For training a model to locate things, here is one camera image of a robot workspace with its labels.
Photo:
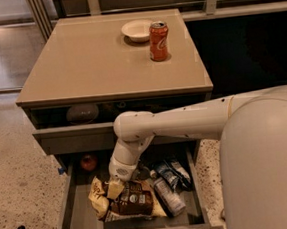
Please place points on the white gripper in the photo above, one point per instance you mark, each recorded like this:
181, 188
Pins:
120, 170

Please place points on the brown chip bag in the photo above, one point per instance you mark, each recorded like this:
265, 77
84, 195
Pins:
137, 200

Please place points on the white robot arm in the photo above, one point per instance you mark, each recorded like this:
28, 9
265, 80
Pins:
252, 131

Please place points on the open middle drawer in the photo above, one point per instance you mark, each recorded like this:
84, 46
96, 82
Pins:
77, 212

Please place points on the blue snack bag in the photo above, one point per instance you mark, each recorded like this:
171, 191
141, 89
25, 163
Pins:
169, 175

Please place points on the top drawer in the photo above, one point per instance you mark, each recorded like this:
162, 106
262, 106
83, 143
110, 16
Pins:
78, 138

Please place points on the grey drawer cabinet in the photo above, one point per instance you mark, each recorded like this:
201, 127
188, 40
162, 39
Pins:
89, 60

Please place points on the red apple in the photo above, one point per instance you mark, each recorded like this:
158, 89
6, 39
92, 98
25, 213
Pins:
89, 162

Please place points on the blue tape piece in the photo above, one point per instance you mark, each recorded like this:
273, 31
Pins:
61, 171

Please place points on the white plastic bottle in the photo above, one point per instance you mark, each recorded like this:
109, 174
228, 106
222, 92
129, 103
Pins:
174, 204

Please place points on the dark round object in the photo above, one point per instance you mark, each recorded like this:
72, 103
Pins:
82, 113

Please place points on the white bowl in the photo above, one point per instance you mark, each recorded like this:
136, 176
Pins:
137, 30

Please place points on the orange soda can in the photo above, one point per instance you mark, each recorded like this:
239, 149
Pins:
158, 36

